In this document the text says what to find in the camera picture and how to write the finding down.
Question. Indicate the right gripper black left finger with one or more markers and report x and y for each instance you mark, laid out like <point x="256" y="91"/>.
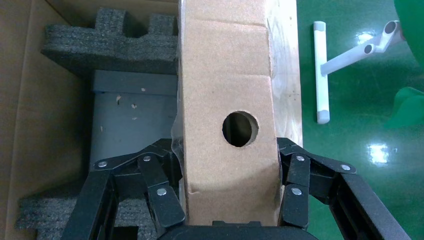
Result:
<point x="155" y="175"/>

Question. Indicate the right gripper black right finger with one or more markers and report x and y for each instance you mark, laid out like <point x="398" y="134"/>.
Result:
<point x="298" y="175"/>

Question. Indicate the brown cardboard box with hole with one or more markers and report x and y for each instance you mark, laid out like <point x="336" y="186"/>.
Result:
<point x="225" y="66"/>

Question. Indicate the large open cardboard carton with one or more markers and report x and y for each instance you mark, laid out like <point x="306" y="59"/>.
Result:
<point x="33" y="99"/>

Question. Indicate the white table leg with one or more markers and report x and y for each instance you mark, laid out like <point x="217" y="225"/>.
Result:
<point x="322" y="82"/>

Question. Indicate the black foam block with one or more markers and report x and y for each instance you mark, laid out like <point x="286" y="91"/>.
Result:
<point x="43" y="212"/>
<point x="109" y="46"/>

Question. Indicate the green table cloth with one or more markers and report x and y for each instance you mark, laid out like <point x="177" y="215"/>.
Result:
<point x="412" y="26"/>

